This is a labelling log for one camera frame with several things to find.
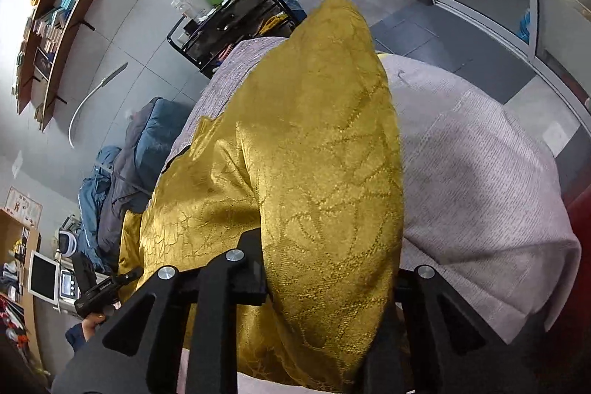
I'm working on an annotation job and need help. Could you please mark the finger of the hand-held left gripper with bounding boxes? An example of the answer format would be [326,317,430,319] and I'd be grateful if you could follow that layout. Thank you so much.
[115,267,144,287]

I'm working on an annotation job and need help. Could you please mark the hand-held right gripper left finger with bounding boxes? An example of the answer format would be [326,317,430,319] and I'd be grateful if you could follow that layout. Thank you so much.
[51,229,267,394]

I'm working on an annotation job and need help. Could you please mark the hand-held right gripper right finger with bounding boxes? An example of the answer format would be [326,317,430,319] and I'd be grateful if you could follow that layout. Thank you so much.
[365,265,541,394]

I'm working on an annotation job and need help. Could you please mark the yellow satin garment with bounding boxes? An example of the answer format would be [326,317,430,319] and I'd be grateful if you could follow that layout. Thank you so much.
[117,0,407,394]

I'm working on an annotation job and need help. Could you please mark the person's left forearm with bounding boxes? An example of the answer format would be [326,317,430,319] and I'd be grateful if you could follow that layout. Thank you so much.
[65,322,88,352]

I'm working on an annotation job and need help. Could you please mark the person's left hand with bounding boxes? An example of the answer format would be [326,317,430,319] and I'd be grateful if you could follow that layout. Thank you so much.
[82,312,108,342]

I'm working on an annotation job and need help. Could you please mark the silver appliance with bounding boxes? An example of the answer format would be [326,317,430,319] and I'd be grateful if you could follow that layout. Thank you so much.
[54,268,81,312]

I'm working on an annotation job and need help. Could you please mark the white monitor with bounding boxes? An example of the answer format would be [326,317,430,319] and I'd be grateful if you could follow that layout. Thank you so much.
[28,251,61,302]

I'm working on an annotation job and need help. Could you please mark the white round device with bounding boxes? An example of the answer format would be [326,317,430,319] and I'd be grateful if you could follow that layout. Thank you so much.
[58,229,78,257]

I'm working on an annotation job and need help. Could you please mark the wooden desk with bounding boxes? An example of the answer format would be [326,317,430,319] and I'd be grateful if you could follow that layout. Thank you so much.
[0,209,51,381]

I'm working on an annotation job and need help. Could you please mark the blue denim cloth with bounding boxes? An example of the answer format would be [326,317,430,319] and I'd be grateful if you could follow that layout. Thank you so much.
[76,145,122,271]

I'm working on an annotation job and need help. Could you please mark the dark grey garment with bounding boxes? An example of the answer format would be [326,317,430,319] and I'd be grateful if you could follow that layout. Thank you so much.
[97,96,195,254]

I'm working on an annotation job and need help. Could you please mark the pink polka dot blanket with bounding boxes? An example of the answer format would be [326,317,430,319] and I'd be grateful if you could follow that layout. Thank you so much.
[148,36,583,394]

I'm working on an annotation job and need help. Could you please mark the black utility cart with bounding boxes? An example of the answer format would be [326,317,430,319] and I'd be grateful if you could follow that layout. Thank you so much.
[167,0,308,78]

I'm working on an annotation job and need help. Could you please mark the blue bag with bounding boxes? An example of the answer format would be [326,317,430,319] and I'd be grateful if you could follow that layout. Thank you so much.
[281,0,308,24]

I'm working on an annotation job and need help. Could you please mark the wall poster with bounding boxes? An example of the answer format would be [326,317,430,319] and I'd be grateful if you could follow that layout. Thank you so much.
[4,185,43,225]

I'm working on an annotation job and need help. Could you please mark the white wall lamp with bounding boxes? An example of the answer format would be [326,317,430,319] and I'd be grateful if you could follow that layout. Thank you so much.
[68,62,129,150]

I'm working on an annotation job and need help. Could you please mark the wooden wall shelf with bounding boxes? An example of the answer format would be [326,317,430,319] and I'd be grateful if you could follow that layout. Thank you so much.
[16,0,72,115]
[39,0,102,131]

